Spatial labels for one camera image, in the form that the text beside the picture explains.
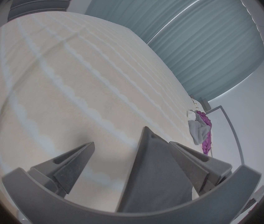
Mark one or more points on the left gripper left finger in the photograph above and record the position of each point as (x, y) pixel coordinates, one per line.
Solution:
(72, 169)

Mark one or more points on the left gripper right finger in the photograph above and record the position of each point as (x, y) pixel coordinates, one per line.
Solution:
(199, 171)

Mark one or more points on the black T-shirt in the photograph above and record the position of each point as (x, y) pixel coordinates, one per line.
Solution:
(155, 171)

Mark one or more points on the bed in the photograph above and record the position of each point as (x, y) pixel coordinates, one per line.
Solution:
(76, 90)

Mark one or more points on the purple garment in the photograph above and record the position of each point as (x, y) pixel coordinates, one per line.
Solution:
(206, 134)

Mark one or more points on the grey garment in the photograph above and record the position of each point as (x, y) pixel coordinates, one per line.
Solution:
(198, 131)

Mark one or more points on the white garment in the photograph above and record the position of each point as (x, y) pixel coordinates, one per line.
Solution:
(191, 114)

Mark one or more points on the grey bedside table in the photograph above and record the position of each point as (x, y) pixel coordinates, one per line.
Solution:
(205, 104)

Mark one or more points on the white printed pillow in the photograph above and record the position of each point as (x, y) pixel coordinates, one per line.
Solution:
(194, 103)

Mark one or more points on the blue-green curtain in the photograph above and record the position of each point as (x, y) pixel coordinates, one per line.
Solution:
(216, 48)
(146, 8)

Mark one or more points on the black chest of drawers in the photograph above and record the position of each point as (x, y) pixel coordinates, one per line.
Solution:
(40, 2)

